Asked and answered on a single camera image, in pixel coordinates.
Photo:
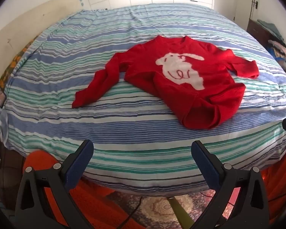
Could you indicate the olive green bar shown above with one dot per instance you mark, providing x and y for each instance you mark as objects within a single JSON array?
[{"x": 178, "y": 212}]

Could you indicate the bed with striped sheet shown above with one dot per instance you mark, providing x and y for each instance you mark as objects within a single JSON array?
[{"x": 133, "y": 148}]

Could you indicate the beige headboard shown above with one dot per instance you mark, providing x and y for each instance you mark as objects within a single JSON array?
[{"x": 26, "y": 23}]

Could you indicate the dark wooden cabinet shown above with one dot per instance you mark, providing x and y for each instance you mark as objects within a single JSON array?
[{"x": 255, "y": 32}]

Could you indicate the red sweater with white animal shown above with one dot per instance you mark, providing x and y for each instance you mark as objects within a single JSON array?
[{"x": 145, "y": 59}]

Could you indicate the pile of folded clothes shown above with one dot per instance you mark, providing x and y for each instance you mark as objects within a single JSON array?
[{"x": 276, "y": 45}]

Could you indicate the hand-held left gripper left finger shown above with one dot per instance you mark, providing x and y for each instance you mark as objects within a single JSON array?
[{"x": 78, "y": 165}]

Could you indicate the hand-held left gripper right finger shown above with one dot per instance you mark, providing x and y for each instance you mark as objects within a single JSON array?
[{"x": 205, "y": 165}]

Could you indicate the dark wooden bedside furniture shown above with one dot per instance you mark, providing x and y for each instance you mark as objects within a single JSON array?
[{"x": 10, "y": 169}]

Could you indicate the orange patterned cloth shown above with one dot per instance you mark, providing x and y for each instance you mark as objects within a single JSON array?
[{"x": 13, "y": 63}]

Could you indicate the red patterned rug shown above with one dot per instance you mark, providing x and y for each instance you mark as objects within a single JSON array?
[{"x": 157, "y": 207}]

